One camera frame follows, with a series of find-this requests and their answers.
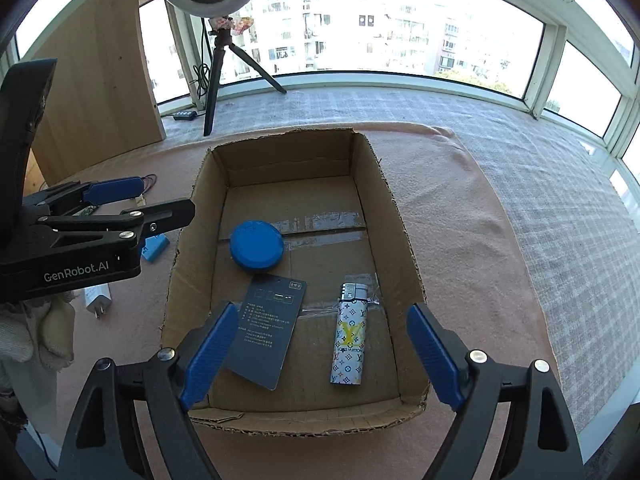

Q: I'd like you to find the blue phone stand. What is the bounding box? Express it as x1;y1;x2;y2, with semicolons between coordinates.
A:
141;234;169;263

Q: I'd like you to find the white usb wall charger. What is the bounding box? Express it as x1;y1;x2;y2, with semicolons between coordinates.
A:
84;284;112;318

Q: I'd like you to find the blue round container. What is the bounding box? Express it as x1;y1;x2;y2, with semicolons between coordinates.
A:
230;220;284;272

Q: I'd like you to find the black paper card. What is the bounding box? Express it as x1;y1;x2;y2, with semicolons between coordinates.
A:
224;274;307;391

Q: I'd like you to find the patterned lighter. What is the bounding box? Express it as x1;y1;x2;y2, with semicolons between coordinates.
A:
330;283;369;386

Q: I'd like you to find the green lip balm stick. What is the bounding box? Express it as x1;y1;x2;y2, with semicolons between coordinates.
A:
75;205;99;217

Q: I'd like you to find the white gloved left hand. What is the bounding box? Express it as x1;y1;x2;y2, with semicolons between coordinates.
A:
1;292;75;372

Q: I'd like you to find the pine plank headboard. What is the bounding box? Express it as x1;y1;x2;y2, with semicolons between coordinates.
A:
23;151;49;197

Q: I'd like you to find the large oak wood board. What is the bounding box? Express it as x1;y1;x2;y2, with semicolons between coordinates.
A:
25;0;165;184

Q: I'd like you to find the cardboard box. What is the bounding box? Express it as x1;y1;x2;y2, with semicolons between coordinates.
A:
162;128;430;437

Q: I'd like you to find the black tripod stand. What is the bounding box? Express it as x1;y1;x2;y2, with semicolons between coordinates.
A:
202;27;289;138

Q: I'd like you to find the checkered grey bed sheet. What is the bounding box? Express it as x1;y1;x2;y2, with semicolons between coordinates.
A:
159;86;640;434

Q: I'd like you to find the ring light inline remote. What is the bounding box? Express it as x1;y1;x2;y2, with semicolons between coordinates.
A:
172;110;198;122

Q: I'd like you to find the ring light black cable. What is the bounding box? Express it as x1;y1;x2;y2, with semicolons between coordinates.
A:
192;0;214;111

